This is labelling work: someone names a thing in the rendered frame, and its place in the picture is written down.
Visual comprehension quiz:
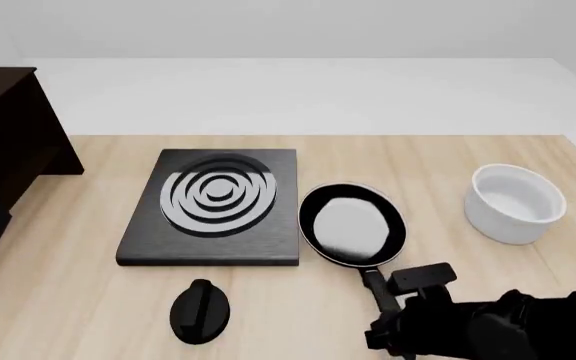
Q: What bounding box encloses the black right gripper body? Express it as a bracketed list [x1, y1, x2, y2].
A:
[390, 291, 475, 360]

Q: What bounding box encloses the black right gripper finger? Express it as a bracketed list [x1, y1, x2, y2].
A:
[364, 318, 397, 352]

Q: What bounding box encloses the black frying pan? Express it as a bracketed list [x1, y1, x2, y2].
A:
[297, 182, 408, 315]

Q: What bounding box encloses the dark brown wooden cabinet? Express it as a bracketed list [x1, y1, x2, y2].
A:
[0, 66, 85, 218]

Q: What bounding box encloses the small black plate on stalk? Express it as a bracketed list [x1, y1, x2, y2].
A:
[390, 261, 458, 300]

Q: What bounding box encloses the white ceramic bowl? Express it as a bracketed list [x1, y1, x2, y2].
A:
[464, 162, 568, 246]

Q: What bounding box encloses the flat black stove plate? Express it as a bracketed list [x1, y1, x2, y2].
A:
[115, 148, 301, 268]

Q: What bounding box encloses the round black stove knob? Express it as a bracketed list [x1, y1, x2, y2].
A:
[169, 278, 232, 345]

